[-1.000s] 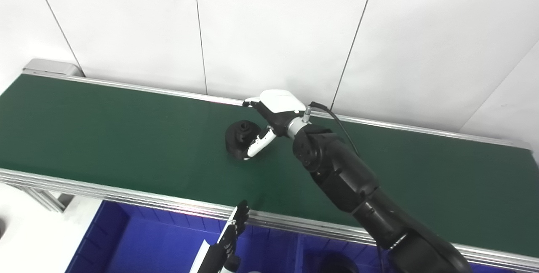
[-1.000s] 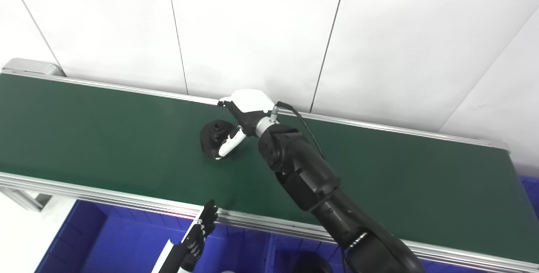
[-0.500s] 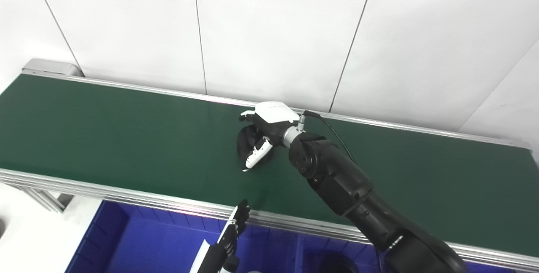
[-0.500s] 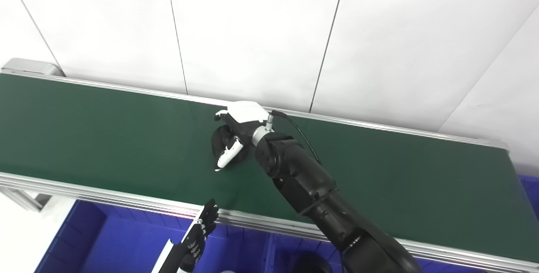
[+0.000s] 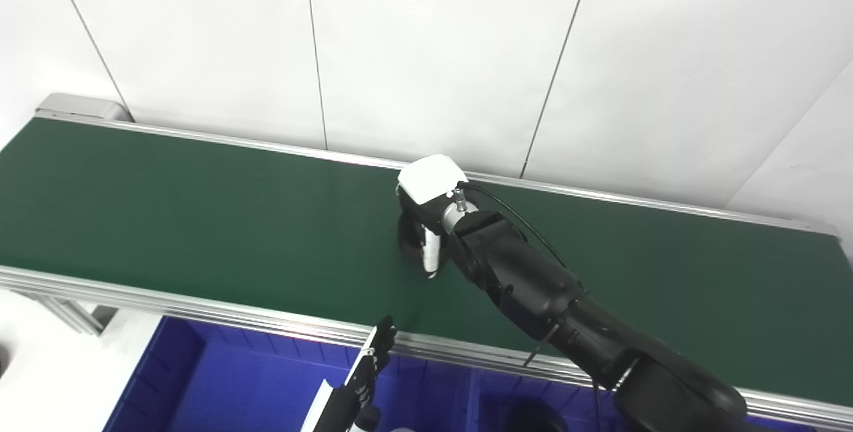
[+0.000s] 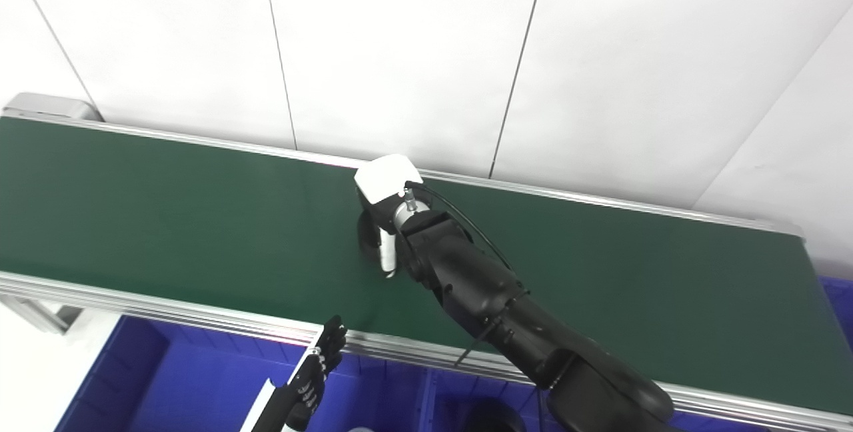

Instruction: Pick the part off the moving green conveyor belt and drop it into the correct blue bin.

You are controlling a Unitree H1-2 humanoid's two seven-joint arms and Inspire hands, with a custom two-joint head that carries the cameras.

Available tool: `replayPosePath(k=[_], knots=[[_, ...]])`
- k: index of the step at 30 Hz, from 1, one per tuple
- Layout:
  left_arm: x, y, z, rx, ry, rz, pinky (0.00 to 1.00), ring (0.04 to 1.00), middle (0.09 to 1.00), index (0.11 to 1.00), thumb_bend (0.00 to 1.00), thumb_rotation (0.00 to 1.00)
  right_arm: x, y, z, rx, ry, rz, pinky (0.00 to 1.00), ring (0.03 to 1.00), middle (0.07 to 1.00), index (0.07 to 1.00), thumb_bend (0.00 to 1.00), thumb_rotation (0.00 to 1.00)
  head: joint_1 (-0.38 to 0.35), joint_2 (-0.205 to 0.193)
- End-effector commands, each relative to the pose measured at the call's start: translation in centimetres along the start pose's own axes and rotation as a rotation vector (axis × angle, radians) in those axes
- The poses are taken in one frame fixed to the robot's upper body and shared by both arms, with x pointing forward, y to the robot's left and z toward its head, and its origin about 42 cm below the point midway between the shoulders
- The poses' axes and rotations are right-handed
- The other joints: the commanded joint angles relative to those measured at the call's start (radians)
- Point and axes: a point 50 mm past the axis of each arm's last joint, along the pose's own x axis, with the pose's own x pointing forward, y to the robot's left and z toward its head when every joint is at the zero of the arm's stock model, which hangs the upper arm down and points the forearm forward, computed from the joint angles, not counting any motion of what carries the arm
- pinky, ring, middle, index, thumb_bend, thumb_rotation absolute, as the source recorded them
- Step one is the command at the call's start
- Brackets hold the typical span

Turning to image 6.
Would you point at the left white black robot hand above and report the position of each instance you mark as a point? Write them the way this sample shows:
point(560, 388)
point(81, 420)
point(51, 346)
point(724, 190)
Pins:
point(303, 385)

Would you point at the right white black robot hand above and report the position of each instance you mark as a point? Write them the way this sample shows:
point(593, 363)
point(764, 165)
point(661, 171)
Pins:
point(386, 185)

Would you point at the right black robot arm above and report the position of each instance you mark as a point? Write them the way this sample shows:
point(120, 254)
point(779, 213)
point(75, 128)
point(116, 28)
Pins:
point(506, 298)

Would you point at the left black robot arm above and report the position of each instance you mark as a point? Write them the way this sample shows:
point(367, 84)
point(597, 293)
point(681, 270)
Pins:
point(270, 424)

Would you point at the blue bin with white parts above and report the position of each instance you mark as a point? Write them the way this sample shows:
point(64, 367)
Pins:
point(173, 378)

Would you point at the green conveyor belt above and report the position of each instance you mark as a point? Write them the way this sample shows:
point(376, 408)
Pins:
point(200, 218)

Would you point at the black round flanged part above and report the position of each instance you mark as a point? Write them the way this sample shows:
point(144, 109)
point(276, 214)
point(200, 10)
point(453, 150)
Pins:
point(493, 418)

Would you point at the aluminium conveyor support leg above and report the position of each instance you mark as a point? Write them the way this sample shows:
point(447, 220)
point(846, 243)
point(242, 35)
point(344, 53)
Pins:
point(40, 312)

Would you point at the blue bin with black parts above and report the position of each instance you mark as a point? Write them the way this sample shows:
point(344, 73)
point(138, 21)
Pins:
point(666, 418)

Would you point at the empty blue plastic bin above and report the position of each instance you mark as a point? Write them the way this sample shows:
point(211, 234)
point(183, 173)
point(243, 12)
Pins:
point(838, 298)

